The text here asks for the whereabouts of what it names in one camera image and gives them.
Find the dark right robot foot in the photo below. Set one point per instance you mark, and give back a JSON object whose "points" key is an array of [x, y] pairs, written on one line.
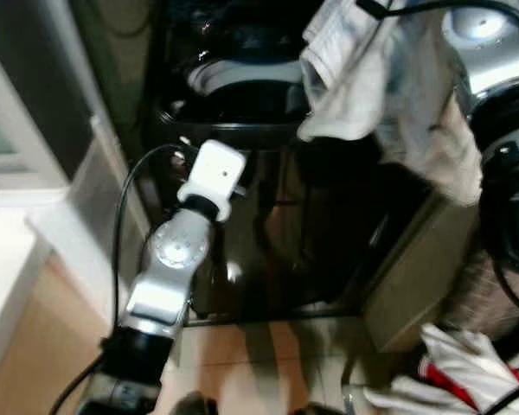
{"points": [[313, 410]]}

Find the white and red garment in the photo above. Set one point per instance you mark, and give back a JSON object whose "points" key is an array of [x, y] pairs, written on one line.
{"points": [[467, 363]]}

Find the black washing machine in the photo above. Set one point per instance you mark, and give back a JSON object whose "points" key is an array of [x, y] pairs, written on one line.
{"points": [[329, 226]]}

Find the dark left robot foot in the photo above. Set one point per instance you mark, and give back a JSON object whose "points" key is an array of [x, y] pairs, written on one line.
{"points": [[196, 405]]}

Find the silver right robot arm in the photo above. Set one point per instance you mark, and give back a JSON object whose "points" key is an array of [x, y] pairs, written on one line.
{"points": [[486, 52]]}

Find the dark robot foot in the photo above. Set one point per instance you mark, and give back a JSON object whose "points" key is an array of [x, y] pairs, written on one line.
{"points": [[313, 410], [196, 405]]}

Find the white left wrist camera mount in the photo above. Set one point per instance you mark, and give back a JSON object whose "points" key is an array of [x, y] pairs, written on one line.
{"points": [[214, 169]]}

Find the white side panel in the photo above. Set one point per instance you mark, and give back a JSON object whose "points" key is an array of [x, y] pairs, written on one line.
{"points": [[86, 216]]}

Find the tan box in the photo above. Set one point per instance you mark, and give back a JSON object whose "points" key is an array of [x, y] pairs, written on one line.
{"points": [[415, 278]]}

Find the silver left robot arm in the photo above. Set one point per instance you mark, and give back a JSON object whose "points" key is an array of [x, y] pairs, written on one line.
{"points": [[169, 252]]}

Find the white cloth garment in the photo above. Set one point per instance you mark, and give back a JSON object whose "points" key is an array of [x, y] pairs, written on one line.
{"points": [[355, 97]]}

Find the brown checked cloth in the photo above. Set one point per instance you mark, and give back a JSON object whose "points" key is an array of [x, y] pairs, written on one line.
{"points": [[493, 298]]}

